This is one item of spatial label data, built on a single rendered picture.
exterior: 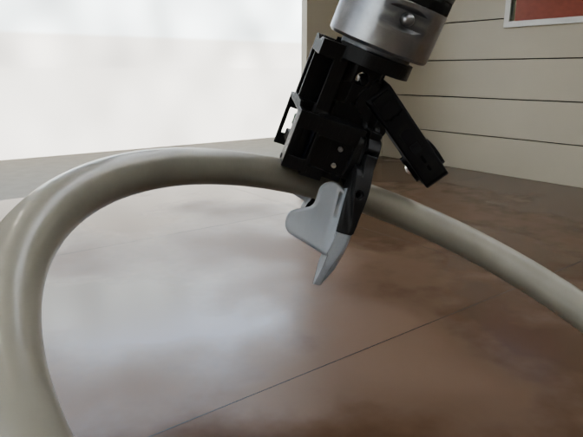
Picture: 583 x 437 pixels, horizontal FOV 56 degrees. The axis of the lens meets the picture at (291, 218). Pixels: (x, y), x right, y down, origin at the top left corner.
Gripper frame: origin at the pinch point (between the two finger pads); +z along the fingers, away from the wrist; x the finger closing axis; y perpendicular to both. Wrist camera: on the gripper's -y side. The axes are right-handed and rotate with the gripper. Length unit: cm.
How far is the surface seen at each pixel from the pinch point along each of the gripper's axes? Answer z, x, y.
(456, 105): 46, -690, -354
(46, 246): -8.0, 24.6, 21.0
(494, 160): 90, -620, -405
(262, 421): 132, -114, -49
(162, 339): 160, -188, -10
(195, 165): -7.8, 7.5, 14.4
